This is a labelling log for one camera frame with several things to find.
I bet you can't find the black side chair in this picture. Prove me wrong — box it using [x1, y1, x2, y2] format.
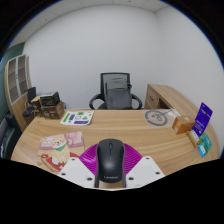
[22, 86, 38, 118]

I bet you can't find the white sheet with coloured shapes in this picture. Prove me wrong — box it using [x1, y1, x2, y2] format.
[59, 110, 95, 127]

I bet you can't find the blue small box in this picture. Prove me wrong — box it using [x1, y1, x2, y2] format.
[197, 143, 208, 158]

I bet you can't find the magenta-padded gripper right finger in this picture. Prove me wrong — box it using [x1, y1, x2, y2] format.
[121, 141, 166, 188]

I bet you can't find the black leather sofa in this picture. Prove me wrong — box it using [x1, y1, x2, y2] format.
[0, 113, 23, 160]

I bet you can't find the black computer mouse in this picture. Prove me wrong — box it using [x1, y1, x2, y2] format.
[94, 138, 128, 189]

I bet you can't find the cartoon print mouse pad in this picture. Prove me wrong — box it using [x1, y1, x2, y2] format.
[36, 130, 86, 174]

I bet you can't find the black printed box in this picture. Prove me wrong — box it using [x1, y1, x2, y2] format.
[39, 91, 61, 107]

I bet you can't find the orange cardboard box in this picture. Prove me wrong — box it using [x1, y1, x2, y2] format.
[171, 115, 196, 135]

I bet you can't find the tan small box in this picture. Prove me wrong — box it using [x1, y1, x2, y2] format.
[186, 129, 202, 148]

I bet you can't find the wooden shelf cabinet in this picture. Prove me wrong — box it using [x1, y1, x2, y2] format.
[4, 54, 33, 131]

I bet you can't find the green small box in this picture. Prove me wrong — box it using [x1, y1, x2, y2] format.
[199, 133, 214, 155]

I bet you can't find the purple standing card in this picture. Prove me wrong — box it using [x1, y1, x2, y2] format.
[192, 102, 214, 137]

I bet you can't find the black mesh office chair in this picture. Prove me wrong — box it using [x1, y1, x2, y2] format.
[88, 72, 144, 111]

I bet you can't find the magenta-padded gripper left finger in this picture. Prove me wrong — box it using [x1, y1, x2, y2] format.
[57, 143, 101, 188]

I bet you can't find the small brown cardboard box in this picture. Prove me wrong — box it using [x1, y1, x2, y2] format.
[30, 95, 43, 116]

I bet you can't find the large brown cardboard box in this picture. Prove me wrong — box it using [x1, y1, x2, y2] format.
[40, 101, 66, 120]

